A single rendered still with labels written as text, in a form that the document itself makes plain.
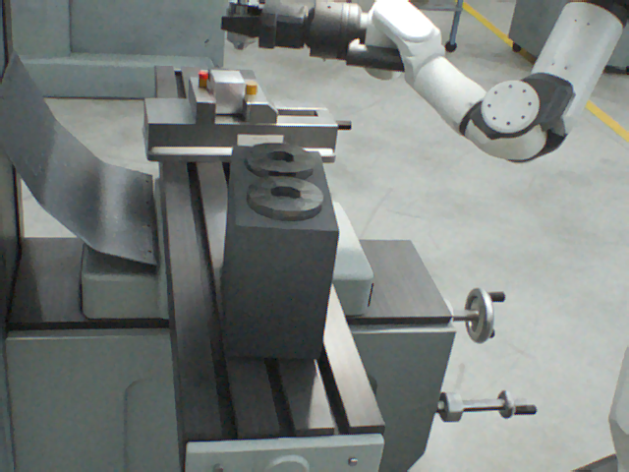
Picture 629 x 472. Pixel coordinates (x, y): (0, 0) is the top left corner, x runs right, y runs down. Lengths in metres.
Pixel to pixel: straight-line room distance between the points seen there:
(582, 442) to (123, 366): 1.52
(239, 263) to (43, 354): 0.58
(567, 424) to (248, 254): 1.80
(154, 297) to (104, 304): 0.08
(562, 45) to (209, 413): 0.69
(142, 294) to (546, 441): 1.48
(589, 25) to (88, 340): 0.92
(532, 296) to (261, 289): 2.26
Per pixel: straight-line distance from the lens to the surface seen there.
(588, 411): 2.69
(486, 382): 2.66
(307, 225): 0.93
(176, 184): 1.41
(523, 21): 6.05
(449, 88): 1.23
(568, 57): 1.21
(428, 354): 1.55
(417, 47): 1.25
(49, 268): 1.55
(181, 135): 1.48
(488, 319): 1.68
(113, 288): 1.37
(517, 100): 1.16
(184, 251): 1.22
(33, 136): 1.40
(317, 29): 1.29
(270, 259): 0.94
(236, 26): 1.31
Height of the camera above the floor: 1.60
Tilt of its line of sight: 30 degrees down
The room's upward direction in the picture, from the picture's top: 8 degrees clockwise
